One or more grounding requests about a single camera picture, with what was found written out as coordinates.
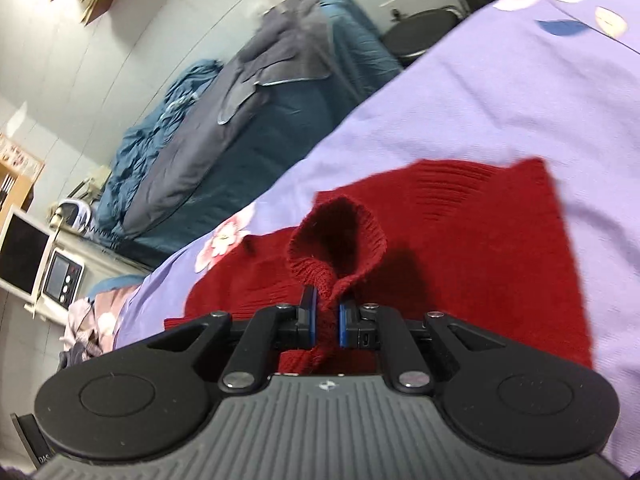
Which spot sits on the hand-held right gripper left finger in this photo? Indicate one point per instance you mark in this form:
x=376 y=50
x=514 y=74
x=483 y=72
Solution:
x=310 y=310

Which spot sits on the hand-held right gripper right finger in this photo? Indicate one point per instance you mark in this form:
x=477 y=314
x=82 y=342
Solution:
x=344 y=321

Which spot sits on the red knit sweater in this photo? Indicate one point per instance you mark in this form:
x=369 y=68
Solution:
x=450 y=240

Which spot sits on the grey jacket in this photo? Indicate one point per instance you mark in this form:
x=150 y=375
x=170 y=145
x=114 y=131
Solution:
x=240 y=105

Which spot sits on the floral pillow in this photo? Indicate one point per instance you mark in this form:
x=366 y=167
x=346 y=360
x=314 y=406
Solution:
x=92 y=317

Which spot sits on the silver portable radio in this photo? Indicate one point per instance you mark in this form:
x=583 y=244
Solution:
x=75 y=212

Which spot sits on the purple floral bed sheet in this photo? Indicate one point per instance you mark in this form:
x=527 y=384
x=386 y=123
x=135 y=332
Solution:
x=490 y=100

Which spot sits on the white monitor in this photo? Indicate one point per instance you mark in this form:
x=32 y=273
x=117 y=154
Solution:
x=20 y=252

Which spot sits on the black round stool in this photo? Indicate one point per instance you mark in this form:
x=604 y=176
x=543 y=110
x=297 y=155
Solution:
x=417 y=32

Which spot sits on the wooden bookshelf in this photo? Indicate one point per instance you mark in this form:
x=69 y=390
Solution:
x=15 y=170

